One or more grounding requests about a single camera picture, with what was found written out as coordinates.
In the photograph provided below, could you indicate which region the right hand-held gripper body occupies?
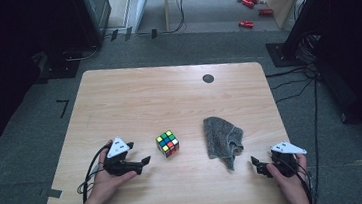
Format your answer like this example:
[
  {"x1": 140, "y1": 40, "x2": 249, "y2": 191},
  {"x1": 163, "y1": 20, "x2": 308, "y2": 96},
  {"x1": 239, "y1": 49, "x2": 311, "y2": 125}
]
[{"x1": 262, "y1": 138, "x2": 311, "y2": 180}]

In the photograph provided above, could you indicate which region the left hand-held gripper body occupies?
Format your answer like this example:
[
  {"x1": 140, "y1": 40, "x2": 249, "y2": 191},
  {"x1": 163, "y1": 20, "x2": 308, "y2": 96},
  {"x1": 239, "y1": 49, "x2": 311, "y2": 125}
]
[{"x1": 100, "y1": 133, "x2": 146, "y2": 179}]

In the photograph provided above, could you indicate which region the black puzzle cube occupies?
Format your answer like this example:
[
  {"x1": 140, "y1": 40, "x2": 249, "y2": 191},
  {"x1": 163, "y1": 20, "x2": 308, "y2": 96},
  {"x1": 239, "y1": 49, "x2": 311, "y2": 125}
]
[{"x1": 154, "y1": 128, "x2": 181, "y2": 160}]

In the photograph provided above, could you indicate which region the grey fluffy cloth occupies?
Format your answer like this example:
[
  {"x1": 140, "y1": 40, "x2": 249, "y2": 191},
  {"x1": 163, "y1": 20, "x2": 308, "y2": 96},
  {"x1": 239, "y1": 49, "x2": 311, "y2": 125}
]
[{"x1": 202, "y1": 113, "x2": 248, "y2": 175}]

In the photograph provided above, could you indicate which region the person's right hand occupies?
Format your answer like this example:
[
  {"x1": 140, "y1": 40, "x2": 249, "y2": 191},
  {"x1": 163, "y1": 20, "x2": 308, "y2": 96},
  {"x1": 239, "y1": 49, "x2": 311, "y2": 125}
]
[{"x1": 265, "y1": 153, "x2": 311, "y2": 197}]

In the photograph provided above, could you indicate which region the person's left hand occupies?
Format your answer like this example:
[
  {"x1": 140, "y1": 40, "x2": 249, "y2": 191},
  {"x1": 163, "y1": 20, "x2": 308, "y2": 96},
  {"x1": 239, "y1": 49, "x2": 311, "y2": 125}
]
[{"x1": 79, "y1": 138, "x2": 141, "y2": 204}]

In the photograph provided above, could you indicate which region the grey floor tape strip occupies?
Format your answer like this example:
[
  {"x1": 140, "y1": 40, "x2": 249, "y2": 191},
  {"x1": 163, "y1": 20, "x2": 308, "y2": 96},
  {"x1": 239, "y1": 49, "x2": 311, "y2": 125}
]
[{"x1": 39, "y1": 186, "x2": 64, "y2": 201}]

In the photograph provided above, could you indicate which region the grey round table grommet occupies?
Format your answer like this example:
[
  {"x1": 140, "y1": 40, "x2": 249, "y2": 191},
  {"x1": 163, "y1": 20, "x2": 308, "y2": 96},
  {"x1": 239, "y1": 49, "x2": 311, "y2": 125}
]
[{"x1": 201, "y1": 73, "x2": 215, "y2": 85}]

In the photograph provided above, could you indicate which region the black curtain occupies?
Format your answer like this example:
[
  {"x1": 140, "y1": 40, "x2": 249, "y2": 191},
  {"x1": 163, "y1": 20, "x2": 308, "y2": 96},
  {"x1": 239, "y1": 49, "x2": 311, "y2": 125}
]
[
  {"x1": 0, "y1": 0, "x2": 98, "y2": 158},
  {"x1": 276, "y1": 0, "x2": 362, "y2": 165}
]

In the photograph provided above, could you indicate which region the dark glass cabinet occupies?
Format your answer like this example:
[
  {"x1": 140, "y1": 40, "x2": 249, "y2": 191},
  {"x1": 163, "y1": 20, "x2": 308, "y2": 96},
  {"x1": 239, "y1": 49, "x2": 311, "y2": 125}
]
[{"x1": 72, "y1": 0, "x2": 116, "y2": 50}]

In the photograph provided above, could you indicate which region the white board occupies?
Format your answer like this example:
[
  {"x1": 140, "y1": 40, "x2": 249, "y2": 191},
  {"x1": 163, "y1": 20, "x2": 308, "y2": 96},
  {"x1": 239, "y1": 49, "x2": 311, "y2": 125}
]
[{"x1": 131, "y1": 0, "x2": 158, "y2": 33}]

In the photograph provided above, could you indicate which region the right hand-held gripper black cable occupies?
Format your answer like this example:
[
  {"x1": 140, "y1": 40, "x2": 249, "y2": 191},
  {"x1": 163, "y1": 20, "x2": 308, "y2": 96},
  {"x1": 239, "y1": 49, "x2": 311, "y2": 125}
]
[{"x1": 293, "y1": 159, "x2": 317, "y2": 204}]

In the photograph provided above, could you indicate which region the hand-held gripper black cable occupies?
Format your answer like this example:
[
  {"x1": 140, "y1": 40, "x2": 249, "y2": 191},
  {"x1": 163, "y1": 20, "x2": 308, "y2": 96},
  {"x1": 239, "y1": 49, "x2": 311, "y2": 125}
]
[
  {"x1": 72, "y1": 144, "x2": 113, "y2": 204},
  {"x1": 293, "y1": 159, "x2": 317, "y2": 204}
]

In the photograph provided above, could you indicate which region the long black floor cable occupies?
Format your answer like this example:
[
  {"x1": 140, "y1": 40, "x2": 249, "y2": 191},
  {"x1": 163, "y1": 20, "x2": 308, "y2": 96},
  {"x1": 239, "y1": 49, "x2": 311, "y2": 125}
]
[{"x1": 299, "y1": 75, "x2": 331, "y2": 204}]

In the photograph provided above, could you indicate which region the left hand-held gripper black cable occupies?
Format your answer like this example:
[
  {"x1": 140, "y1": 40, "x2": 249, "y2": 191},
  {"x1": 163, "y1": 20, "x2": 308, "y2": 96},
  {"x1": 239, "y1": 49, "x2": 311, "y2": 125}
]
[{"x1": 72, "y1": 144, "x2": 113, "y2": 204}]

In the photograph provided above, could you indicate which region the black stand base plate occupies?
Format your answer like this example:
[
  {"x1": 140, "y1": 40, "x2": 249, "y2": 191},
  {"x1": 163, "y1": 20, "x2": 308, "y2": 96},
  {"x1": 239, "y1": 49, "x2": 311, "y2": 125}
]
[
  {"x1": 37, "y1": 48, "x2": 84, "y2": 82},
  {"x1": 265, "y1": 39, "x2": 304, "y2": 69}
]

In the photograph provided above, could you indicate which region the black looped floor cable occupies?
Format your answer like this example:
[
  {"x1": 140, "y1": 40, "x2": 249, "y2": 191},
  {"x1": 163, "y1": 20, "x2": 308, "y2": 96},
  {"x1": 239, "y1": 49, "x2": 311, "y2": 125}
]
[{"x1": 62, "y1": 44, "x2": 101, "y2": 63}]

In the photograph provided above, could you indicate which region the bundle of black cables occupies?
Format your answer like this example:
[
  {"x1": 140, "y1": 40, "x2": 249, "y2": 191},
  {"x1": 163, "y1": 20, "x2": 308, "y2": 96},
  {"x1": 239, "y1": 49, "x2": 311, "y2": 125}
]
[{"x1": 294, "y1": 31, "x2": 324, "y2": 66}]

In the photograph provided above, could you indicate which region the black hanging cable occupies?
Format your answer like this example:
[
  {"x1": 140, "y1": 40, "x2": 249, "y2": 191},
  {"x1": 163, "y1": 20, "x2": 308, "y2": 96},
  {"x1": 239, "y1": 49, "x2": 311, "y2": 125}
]
[{"x1": 164, "y1": 0, "x2": 189, "y2": 35}]

